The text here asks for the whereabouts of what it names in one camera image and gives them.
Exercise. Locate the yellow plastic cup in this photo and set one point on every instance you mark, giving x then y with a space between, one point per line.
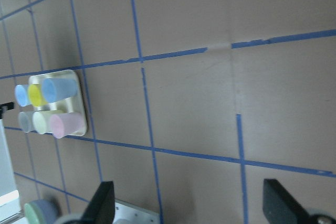
35 95

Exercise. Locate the pink plastic cup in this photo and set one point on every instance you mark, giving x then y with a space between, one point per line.
65 124

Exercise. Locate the stacked green blue bowls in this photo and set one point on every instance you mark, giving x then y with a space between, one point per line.
41 211

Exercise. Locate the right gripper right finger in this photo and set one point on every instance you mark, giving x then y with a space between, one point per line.
279 206

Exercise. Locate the light blue plastic cup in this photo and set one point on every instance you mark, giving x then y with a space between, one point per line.
21 95

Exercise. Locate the cream plastic tray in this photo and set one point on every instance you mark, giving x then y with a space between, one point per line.
68 105

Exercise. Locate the grey plastic cup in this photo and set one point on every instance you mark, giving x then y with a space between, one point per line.
25 120

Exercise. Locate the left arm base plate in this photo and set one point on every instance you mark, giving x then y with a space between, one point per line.
129 213

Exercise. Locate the pale green plastic cup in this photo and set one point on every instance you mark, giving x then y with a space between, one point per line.
41 120

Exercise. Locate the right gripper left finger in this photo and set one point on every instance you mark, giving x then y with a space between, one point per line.
101 208

